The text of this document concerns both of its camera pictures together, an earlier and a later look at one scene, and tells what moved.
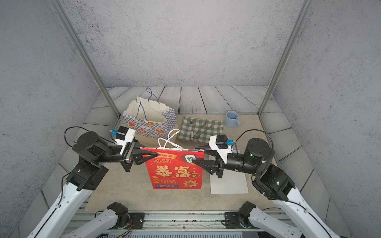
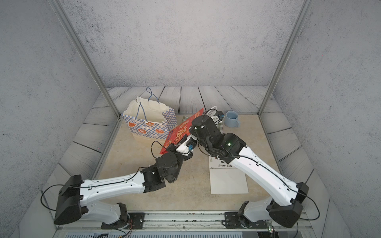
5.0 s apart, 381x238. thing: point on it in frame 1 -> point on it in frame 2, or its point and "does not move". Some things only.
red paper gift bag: (173, 168) -> (178, 133)
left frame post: (59, 11) does not move
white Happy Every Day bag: (232, 182) does not move
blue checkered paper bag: (149, 117) does not move
